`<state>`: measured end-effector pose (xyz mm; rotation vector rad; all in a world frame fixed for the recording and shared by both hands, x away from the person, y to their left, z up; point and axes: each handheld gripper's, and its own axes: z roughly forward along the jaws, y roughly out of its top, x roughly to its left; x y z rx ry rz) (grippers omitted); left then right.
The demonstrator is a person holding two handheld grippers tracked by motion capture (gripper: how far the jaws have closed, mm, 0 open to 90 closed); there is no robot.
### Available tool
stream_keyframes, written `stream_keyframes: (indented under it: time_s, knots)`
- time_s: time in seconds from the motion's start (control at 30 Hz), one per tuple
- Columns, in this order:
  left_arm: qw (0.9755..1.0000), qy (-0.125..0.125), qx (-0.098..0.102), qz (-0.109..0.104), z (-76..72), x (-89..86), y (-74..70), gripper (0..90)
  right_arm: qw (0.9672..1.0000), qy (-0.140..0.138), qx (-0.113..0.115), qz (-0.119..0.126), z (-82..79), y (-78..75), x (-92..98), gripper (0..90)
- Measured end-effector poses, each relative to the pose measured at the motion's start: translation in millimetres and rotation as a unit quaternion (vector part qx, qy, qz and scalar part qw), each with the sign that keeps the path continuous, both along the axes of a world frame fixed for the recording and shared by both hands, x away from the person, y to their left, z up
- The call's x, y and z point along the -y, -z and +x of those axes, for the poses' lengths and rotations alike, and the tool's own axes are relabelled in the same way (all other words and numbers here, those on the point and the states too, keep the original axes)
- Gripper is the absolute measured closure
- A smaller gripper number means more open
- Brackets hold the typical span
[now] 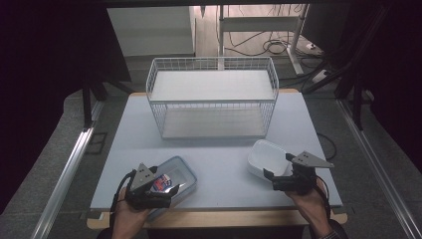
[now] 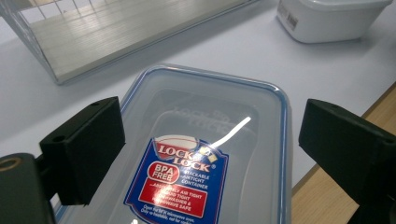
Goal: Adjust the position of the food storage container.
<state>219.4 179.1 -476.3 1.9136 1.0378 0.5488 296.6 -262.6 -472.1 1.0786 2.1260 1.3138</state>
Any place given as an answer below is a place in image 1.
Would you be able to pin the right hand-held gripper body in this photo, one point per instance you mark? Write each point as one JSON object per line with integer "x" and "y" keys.
{"x": 298, "y": 182}

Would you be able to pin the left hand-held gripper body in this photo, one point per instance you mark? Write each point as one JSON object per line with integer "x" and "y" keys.
{"x": 142, "y": 195}

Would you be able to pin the white square bowl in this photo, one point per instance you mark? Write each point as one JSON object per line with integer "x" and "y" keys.
{"x": 267, "y": 158}

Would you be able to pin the clear food container blue rim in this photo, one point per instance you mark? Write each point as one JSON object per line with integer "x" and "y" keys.
{"x": 184, "y": 174}

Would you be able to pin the person's right hand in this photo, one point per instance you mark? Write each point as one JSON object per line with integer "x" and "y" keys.
{"x": 307, "y": 204}

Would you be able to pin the person's left hand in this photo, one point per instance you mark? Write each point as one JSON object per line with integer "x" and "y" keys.
{"x": 129, "y": 217}

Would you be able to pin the white power strip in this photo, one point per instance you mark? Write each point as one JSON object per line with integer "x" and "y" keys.
{"x": 320, "y": 76}

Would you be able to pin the black metal stand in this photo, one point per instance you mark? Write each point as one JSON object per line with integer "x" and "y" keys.
{"x": 87, "y": 106}
{"x": 356, "y": 99}

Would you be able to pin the white cabinet panel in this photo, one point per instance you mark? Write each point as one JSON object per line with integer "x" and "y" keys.
{"x": 149, "y": 31}

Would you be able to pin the dark curtain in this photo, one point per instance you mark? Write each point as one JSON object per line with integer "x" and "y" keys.
{"x": 46, "y": 66}
{"x": 394, "y": 66}

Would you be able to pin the aluminium floor rail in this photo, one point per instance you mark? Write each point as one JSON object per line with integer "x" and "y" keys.
{"x": 378, "y": 172}
{"x": 68, "y": 176}

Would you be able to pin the white metal desk frame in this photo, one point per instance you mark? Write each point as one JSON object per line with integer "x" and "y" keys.
{"x": 258, "y": 24}

